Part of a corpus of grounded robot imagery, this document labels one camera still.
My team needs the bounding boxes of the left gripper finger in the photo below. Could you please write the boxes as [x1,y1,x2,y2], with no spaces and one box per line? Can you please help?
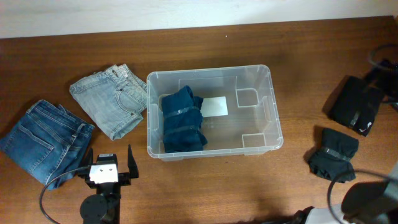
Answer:
[127,144,139,179]
[81,148,93,169]

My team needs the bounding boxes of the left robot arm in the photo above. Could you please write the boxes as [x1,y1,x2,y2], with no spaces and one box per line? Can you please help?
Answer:
[77,147,139,224]

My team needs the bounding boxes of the light blue jeans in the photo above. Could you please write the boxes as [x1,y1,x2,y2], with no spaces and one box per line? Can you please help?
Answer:
[69,64,147,141]

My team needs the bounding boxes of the clear plastic storage container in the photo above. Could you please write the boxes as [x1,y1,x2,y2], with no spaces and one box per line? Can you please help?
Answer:
[146,65,284,161]

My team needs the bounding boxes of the black garment taped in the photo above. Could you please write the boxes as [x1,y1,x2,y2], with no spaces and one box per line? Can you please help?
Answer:
[307,128,359,183]

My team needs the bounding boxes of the black garment with logo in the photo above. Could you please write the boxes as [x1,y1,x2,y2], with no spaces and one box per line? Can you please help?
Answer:
[329,76,384,136]

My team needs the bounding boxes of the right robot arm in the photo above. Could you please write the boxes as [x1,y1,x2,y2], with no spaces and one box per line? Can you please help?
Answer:
[307,59,397,223]

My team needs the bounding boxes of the dark blue folded jeans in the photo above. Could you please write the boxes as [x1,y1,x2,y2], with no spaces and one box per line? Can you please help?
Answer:
[1,100,95,190]

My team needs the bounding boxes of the teal blue garment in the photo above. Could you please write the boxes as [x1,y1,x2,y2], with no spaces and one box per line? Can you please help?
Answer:
[161,85,208,153]

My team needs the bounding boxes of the white label in container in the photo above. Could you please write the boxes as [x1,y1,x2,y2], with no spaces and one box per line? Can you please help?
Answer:
[201,96,228,118]

